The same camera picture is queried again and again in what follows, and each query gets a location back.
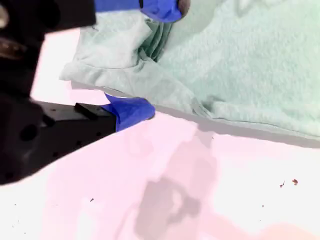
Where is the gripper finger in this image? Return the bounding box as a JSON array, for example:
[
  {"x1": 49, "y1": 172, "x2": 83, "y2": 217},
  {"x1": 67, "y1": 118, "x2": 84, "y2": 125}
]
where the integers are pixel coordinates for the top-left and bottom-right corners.
[
  {"x1": 0, "y1": 92, "x2": 157, "y2": 186},
  {"x1": 94, "y1": 0, "x2": 191, "y2": 24}
]

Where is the pale green T-shirt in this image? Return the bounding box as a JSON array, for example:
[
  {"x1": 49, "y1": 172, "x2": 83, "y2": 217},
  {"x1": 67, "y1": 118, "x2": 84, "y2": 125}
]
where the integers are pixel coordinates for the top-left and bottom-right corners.
[{"x1": 59, "y1": 0, "x2": 320, "y2": 138}]

